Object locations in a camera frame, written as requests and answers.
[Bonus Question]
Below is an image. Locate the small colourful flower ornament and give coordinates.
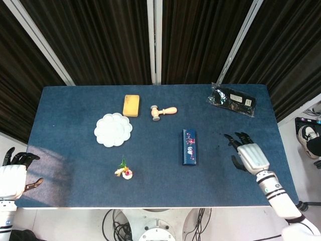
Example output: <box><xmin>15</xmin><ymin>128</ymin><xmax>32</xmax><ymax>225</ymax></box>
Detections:
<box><xmin>114</xmin><ymin>155</ymin><xmax>134</xmax><ymax>180</ymax></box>

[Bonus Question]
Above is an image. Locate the blue felt table cloth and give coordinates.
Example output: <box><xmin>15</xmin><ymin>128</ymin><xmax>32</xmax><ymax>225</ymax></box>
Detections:
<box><xmin>15</xmin><ymin>84</ymin><xmax>299</xmax><ymax>209</ymax></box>

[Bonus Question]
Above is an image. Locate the small wooden mallet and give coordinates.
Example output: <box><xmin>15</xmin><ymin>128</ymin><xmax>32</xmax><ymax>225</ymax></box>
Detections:
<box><xmin>149</xmin><ymin>105</ymin><xmax>178</xmax><ymax>123</ymax></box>

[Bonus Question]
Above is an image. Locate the black electronic device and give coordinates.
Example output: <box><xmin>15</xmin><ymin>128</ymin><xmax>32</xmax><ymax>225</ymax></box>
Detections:
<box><xmin>294</xmin><ymin>116</ymin><xmax>321</xmax><ymax>138</ymax></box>

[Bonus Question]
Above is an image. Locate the black curtain panel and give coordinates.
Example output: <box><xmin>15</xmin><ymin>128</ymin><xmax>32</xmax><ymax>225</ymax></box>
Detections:
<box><xmin>20</xmin><ymin>0</ymin><xmax>153</xmax><ymax>86</ymax></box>
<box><xmin>0</xmin><ymin>0</ymin><xmax>66</xmax><ymax>144</ymax></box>
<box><xmin>161</xmin><ymin>0</ymin><xmax>254</xmax><ymax>85</ymax></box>
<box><xmin>223</xmin><ymin>0</ymin><xmax>321</xmax><ymax>122</ymax></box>

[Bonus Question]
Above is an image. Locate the blue glasses case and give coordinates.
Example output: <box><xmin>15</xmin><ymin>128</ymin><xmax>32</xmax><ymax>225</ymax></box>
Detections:
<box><xmin>182</xmin><ymin>129</ymin><xmax>199</xmax><ymax>166</ymax></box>

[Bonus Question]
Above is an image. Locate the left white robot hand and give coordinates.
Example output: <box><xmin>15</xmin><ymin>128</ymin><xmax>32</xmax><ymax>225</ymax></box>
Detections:
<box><xmin>0</xmin><ymin>147</ymin><xmax>45</xmax><ymax>200</ymax></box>

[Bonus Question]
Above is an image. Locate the yellow sponge block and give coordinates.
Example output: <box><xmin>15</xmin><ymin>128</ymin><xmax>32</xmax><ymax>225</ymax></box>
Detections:
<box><xmin>122</xmin><ymin>94</ymin><xmax>140</xmax><ymax>117</ymax></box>

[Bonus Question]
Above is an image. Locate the black item in plastic bag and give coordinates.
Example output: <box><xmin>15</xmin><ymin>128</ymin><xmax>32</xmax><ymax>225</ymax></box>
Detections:
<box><xmin>205</xmin><ymin>82</ymin><xmax>257</xmax><ymax>117</ymax></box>

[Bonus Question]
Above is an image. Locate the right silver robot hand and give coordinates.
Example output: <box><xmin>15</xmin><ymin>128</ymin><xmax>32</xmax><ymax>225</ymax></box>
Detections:
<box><xmin>224</xmin><ymin>132</ymin><xmax>271</xmax><ymax>177</ymax></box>

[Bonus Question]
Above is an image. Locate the white and black sneaker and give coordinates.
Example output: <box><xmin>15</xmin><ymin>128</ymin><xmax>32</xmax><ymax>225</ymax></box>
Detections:
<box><xmin>297</xmin><ymin>125</ymin><xmax>320</xmax><ymax>159</ymax></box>

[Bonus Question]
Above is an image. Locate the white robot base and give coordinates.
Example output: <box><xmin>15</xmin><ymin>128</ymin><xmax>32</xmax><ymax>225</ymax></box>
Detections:
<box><xmin>117</xmin><ymin>208</ymin><xmax>201</xmax><ymax>241</ymax></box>

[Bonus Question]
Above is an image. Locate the black cable bundle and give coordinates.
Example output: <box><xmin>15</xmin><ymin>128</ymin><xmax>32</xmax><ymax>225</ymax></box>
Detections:
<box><xmin>102</xmin><ymin>208</ymin><xmax>133</xmax><ymax>241</ymax></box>
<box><xmin>193</xmin><ymin>207</ymin><xmax>214</xmax><ymax>241</ymax></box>

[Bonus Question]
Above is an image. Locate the white frame post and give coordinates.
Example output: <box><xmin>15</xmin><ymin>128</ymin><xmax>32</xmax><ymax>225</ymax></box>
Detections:
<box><xmin>276</xmin><ymin>92</ymin><xmax>321</xmax><ymax>126</ymax></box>
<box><xmin>146</xmin><ymin>0</ymin><xmax>164</xmax><ymax>85</ymax></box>
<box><xmin>216</xmin><ymin>0</ymin><xmax>264</xmax><ymax>85</ymax></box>
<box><xmin>3</xmin><ymin>0</ymin><xmax>75</xmax><ymax>86</ymax></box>

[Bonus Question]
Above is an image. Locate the white flower-shaped palette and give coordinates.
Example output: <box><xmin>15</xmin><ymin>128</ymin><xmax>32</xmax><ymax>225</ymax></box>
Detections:
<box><xmin>94</xmin><ymin>112</ymin><xmax>133</xmax><ymax>147</ymax></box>

